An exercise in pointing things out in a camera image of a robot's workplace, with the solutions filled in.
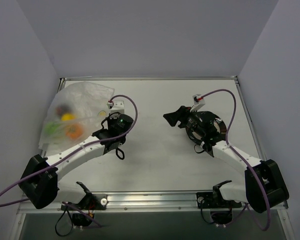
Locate green fake fruit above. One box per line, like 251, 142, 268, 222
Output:
43, 121, 61, 137

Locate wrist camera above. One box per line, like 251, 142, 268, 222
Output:
107, 100, 125, 114
190, 94, 206, 113

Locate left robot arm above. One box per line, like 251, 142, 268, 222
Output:
19, 112, 135, 210

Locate orange fake fruit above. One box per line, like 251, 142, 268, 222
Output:
65, 123, 84, 140

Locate black rimmed plate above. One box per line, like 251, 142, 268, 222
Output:
185, 111, 227, 146

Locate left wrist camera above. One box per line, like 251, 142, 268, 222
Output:
107, 100, 125, 114

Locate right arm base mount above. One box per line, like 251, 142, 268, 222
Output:
196, 191, 242, 225

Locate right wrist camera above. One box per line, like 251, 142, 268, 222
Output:
190, 94, 206, 113

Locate yellow fake lemon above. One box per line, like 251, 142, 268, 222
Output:
60, 113, 76, 122

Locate aluminium front rail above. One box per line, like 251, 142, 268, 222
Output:
19, 191, 243, 213

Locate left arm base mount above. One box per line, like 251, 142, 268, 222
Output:
70, 193, 107, 228

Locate dark red fake fruit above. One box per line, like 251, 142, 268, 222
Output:
55, 104, 72, 117

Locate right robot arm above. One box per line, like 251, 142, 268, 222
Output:
163, 106, 290, 213

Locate translucent plastic bag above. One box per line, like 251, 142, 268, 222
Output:
38, 81, 115, 155

